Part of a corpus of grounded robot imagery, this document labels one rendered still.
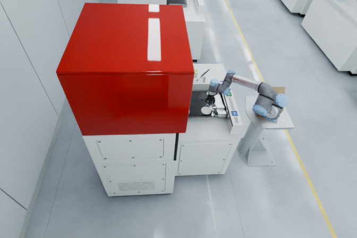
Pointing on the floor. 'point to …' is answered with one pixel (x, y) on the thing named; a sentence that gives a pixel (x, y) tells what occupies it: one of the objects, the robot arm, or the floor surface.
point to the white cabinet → (204, 156)
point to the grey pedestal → (255, 148)
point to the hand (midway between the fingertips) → (209, 105)
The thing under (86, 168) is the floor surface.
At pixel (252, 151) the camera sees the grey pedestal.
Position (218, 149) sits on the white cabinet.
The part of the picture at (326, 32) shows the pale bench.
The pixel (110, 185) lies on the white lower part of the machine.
